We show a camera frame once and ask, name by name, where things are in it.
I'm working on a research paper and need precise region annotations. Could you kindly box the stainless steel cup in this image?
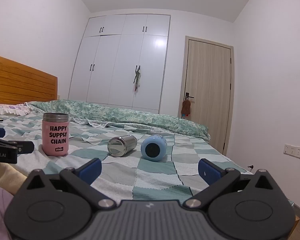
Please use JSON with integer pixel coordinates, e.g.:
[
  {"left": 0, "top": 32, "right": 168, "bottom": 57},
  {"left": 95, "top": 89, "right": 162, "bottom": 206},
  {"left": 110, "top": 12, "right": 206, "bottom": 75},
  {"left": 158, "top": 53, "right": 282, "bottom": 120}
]
[{"left": 107, "top": 134, "right": 138, "bottom": 157}]

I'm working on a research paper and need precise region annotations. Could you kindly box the checked green bed sheet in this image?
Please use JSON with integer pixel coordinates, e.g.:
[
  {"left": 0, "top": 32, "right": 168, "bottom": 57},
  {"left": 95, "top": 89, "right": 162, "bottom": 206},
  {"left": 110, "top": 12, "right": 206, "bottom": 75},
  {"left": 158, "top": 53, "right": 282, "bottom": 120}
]
[{"left": 0, "top": 112, "right": 255, "bottom": 205}]

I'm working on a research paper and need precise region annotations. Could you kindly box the green floral quilt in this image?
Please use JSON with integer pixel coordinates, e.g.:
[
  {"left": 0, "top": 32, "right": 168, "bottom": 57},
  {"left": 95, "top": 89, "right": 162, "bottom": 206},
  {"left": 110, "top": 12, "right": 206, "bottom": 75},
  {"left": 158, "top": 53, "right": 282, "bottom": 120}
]
[{"left": 31, "top": 99, "right": 211, "bottom": 144}]

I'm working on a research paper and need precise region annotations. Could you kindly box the light wooden door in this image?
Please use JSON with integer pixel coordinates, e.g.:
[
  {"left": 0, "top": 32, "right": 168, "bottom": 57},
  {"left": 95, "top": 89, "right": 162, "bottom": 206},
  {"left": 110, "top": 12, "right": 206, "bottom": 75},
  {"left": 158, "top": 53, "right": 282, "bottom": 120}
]
[{"left": 178, "top": 36, "right": 235, "bottom": 156}]

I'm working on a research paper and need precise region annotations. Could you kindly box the brown hanging pouch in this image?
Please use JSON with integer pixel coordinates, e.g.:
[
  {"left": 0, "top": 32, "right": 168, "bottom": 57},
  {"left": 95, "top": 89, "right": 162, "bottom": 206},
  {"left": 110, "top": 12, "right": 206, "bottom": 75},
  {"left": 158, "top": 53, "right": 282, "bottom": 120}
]
[{"left": 181, "top": 99, "right": 192, "bottom": 117}]

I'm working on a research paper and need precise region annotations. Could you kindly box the pink printed cup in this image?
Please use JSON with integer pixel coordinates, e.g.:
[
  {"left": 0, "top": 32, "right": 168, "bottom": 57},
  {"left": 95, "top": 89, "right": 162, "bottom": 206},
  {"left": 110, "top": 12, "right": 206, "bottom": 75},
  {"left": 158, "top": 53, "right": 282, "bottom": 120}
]
[{"left": 42, "top": 112, "right": 70, "bottom": 157}]

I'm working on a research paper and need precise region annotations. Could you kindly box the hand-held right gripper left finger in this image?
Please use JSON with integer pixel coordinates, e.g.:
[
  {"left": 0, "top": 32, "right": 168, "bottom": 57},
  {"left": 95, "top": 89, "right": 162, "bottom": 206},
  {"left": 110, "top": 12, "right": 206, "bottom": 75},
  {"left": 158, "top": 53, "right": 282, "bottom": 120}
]
[{"left": 17, "top": 158, "right": 115, "bottom": 210}]

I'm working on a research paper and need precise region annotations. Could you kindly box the white wall socket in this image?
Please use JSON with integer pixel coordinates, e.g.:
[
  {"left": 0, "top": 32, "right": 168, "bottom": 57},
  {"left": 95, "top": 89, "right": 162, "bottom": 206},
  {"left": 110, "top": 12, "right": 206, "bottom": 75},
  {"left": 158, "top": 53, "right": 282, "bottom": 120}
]
[{"left": 284, "top": 144, "right": 300, "bottom": 158}]

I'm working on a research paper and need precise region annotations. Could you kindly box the white wardrobe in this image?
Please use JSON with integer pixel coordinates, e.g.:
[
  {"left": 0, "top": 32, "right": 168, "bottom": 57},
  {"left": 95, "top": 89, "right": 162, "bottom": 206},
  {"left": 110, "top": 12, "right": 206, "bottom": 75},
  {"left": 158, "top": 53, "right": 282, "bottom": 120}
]
[{"left": 68, "top": 14, "right": 171, "bottom": 114}]

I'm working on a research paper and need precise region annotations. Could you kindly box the frilled floral pillow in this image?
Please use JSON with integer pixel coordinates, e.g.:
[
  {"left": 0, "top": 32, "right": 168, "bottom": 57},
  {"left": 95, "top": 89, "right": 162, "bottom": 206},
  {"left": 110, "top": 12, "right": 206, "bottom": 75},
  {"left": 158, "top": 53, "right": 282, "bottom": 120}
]
[{"left": 0, "top": 102, "right": 44, "bottom": 117}]

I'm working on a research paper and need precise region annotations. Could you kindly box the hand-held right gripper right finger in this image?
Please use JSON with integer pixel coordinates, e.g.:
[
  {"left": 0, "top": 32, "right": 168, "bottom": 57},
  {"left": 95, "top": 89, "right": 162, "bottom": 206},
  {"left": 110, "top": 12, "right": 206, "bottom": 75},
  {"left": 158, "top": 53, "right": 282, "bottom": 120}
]
[{"left": 185, "top": 158, "right": 283, "bottom": 209}]

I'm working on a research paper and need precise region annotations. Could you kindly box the light blue cup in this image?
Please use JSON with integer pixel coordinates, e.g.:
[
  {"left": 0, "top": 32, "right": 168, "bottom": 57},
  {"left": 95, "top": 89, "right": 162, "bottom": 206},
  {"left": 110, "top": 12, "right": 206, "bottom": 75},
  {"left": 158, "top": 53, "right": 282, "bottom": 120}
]
[{"left": 141, "top": 134, "right": 168, "bottom": 160}]

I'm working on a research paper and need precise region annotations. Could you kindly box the green hanging ornament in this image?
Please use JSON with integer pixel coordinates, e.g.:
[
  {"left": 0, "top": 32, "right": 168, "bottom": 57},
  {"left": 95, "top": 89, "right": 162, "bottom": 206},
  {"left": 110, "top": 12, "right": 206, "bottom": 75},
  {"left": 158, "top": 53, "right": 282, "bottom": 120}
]
[{"left": 133, "top": 71, "right": 142, "bottom": 93}]

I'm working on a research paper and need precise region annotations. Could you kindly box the purple cloth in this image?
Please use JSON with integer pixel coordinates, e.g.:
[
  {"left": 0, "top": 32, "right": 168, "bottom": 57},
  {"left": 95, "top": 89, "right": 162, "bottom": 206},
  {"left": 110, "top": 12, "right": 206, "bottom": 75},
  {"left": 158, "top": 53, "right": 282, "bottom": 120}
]
[{"left": 0, "top": 184, "right": 14, "bottom": 240}]

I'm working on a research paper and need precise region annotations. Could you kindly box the wooden headboard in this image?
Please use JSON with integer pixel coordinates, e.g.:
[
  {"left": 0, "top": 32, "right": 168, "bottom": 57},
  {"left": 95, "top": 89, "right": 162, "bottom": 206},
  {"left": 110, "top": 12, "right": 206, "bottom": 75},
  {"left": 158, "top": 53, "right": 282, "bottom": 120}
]
[{"left": 0, "top": 53, "right": 58, "bottom": 105}]

